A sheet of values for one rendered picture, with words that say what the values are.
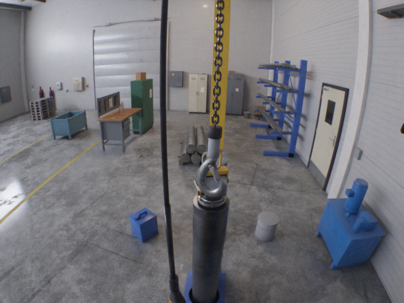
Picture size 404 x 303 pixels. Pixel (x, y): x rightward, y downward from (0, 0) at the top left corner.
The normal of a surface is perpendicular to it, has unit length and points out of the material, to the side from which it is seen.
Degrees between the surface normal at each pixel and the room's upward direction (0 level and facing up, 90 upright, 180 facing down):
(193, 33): 90
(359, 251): 90
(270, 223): 0
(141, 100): 90
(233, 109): 90
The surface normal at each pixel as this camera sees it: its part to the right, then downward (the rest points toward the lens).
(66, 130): -0.04, 0.38
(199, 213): -0.64, 0.28
